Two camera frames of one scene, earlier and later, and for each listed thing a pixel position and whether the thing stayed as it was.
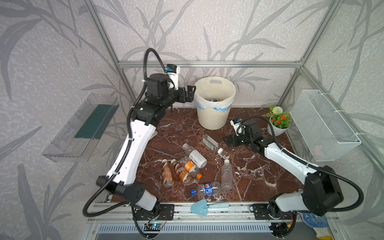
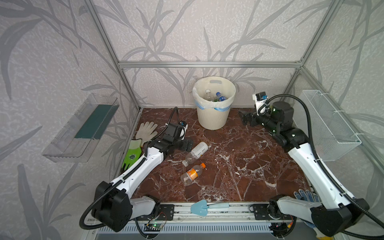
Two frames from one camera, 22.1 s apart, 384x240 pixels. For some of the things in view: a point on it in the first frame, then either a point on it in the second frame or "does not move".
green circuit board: x=154 y=227 does not move
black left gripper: x=184 y=94 → x=183 y=144
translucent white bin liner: x=214 y=92 does not move
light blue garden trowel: x=200 y=206 does not move
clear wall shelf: x=74 y=141 does not move
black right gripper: x=235 y=140 → x=252 y=118
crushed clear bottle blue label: x=206 y=189 → x=221 y=98
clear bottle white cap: x=226 y=180 → x=209 y=97
